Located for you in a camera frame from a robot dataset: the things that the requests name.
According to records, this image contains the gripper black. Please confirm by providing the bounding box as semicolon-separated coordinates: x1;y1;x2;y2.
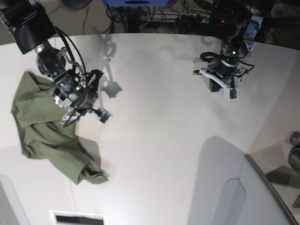
78;70;103;109
210;58;237;92

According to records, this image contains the olive green t-shirt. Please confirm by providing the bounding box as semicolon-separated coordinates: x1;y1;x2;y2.
11;71;108;184

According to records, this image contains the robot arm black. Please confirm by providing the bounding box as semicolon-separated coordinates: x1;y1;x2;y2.
0;0;101;112
209;0;275;92

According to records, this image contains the black power strip red light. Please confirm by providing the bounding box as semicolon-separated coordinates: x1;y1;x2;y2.
180;14;230;24

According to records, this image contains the grey metal stand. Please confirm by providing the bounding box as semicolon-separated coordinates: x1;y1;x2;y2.
245;131;300;225

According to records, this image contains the black fan base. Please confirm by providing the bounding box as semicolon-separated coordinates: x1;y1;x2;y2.
61;0;92;10

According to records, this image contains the blue box with oval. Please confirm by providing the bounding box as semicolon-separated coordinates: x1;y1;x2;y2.
105;0;168;7

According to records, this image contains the white label with black strip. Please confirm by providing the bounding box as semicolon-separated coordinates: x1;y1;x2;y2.
49;210;110;225

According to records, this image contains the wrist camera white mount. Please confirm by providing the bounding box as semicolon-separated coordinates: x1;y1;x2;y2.
193;65;246;100
60;87;111;127

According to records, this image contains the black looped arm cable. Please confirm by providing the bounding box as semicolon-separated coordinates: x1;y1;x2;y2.
55;27;104;94

